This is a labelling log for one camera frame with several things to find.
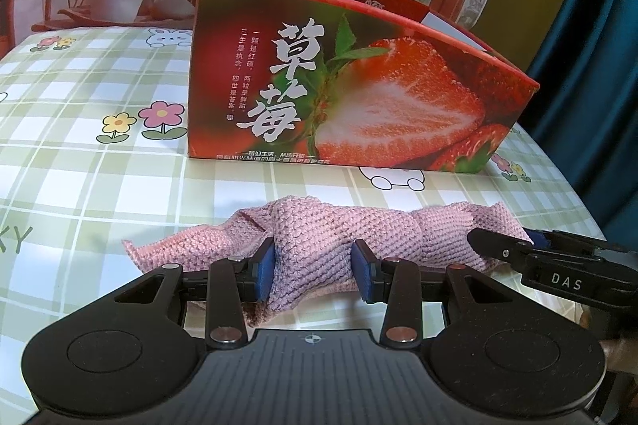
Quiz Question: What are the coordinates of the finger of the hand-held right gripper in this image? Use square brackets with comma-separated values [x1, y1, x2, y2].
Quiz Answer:
[528, 230, 624, 253]
[468, 228, 534, 272]

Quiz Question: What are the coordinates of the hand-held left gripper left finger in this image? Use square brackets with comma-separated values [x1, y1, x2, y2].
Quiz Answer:
[116, 238, 276, 349]

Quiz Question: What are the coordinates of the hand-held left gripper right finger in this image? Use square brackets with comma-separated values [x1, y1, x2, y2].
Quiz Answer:
[351, 239, 500, 349]

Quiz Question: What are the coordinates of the pink knitted cloth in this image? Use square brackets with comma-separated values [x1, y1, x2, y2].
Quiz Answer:
[122, 194, 532, 327]

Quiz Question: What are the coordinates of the red strawberry print cardboard box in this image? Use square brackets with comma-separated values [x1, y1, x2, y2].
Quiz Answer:
[187, 0, 542, 175]

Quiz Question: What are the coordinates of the teal curtain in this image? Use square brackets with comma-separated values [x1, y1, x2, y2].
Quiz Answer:
[523, 0, 638, 237]

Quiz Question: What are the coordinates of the green checked floral tablecloth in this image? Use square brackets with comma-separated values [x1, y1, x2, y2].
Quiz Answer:
[0, 24, 610, 425]

